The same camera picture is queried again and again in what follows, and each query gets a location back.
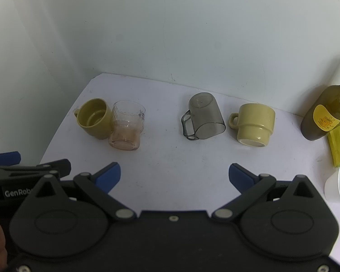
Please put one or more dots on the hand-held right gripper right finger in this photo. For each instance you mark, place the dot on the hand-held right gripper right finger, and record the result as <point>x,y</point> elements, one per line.
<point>239,177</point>

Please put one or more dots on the olive glass bottle yellow label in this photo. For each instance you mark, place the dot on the olive glass bottle yellow label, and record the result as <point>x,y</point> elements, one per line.
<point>331,102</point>

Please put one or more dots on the pale yellow mug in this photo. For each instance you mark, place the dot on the pale yellow mug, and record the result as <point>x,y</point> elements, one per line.
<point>255,121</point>

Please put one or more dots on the clear patterned glass cup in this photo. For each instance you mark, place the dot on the clear patterned glass cup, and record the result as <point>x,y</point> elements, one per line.
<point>127,127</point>

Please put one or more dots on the white cup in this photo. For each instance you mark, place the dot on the white cup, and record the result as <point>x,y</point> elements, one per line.
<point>335,187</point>

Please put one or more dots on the olive green mug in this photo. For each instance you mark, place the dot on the olive green mug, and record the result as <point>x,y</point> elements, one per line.
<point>102,127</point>

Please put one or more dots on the grey transparent plastic cup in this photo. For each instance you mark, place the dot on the grey transparent plastic cup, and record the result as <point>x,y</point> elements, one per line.
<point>205,116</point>

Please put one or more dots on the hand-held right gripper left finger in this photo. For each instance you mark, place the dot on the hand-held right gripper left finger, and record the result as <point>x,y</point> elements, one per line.
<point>110,175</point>

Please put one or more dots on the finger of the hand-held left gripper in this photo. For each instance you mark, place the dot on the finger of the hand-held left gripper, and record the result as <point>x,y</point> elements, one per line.
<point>31,170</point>
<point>6,158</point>

